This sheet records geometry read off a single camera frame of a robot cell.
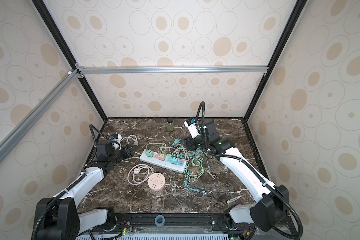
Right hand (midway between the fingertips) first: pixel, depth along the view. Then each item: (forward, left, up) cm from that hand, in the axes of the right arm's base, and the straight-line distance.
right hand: (186, 137), depth 77 cm
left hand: (+2, +28, -8) cm, 29 cm away
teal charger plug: (-3, +8, -19) cm, 20 cm away
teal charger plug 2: (+13, +7, -22) cm, 26 cm away
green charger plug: (+2, +23, -17) cm, 29 cm away
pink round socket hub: (-14, +18, -22) cm, 32 cm away
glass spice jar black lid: (+26, +11, -18) cm, 33 cm away
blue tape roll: (-33, +12, -24) cm, 42 cm away
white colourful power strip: (-3, +10, -22) cm, 24 cm away
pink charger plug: (-1, +16, -18) cm, 23 cm away
